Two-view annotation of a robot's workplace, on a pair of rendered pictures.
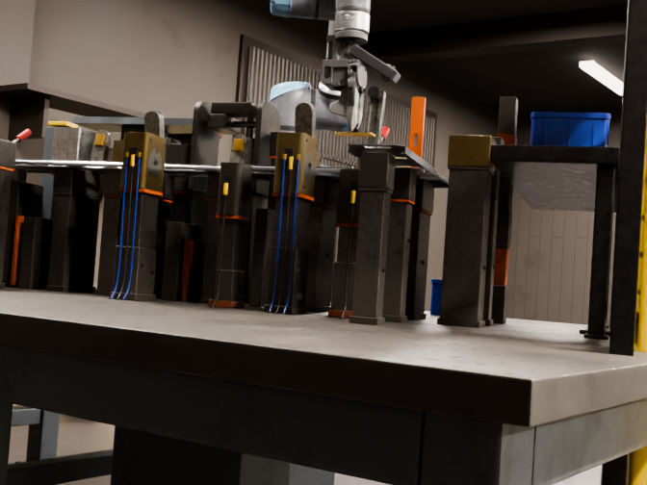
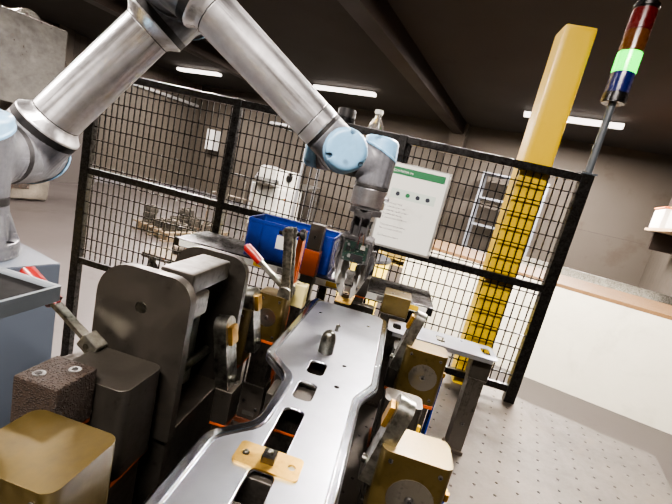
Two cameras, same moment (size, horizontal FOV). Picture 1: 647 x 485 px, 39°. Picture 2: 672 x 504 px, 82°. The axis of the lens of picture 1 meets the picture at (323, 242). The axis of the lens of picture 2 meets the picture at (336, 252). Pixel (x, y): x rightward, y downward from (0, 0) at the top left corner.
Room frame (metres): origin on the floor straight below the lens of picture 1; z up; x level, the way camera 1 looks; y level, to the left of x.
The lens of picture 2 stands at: (2.13, 0.80, 1.35)
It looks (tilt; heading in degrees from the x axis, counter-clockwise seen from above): 11 degrees down; 260
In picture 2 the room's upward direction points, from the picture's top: 13 degrees clockwise
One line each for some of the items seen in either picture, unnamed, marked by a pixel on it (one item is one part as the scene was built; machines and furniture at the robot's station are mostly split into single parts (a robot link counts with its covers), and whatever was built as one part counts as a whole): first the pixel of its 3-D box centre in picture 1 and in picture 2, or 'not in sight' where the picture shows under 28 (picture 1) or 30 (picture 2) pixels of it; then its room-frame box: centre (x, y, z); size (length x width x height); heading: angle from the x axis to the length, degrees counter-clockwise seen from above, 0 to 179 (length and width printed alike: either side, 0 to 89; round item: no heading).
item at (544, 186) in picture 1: (565, 185); (305, 268); (2.00, -0.53, 1.02); 0.90 x 0.22 x 0.03; 162
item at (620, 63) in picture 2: not in sight; (626, 63); (1.17, -0.39, 1.90); 0.07 x 0.07 x 0.06
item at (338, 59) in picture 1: (347, 63); (359, 235); (1.95, -0.02, 1.24); 0.09 x 0.08 x 0.12; 72
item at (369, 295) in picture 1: (373, 238); (466, 402); (1.54, -0.08, 0.84); 0.05 x 0.05 x 0.29; 72
